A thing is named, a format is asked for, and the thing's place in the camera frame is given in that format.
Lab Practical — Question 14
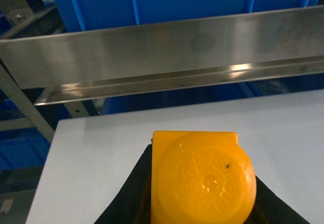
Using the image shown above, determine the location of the yellow toy building block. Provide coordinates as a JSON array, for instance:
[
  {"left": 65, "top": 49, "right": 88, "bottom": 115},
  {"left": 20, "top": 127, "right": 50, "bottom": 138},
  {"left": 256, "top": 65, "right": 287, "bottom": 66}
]
[{"left": 150, "top": 130, "right": 257, "bottom": 223}]

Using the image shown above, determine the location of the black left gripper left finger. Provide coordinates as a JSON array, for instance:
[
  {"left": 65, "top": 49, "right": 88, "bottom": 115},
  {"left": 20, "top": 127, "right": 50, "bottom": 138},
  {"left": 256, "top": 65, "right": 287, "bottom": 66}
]
[{"left": 95, "top": 144, "right": 152, "bottom": 223}]

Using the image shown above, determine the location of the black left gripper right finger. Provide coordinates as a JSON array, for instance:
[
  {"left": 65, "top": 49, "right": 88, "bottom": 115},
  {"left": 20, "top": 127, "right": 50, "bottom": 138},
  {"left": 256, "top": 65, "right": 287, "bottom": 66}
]
[{"left": 249, "top": 176, "right": 309, "bottom": 224}]

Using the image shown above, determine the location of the steel rack upright post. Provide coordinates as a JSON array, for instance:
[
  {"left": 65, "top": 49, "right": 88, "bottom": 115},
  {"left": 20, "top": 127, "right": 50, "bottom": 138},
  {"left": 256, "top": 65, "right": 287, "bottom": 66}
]
[{"left": 1, "top": 63, "right": 55, "bottom": 142}]

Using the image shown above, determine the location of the stainless steel shelf rail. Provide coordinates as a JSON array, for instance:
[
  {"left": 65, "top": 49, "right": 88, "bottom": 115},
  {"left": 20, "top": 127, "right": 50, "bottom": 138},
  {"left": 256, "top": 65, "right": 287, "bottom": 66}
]
[{"left": 1, "top": 6, "right": 323, "bottom": 106}]

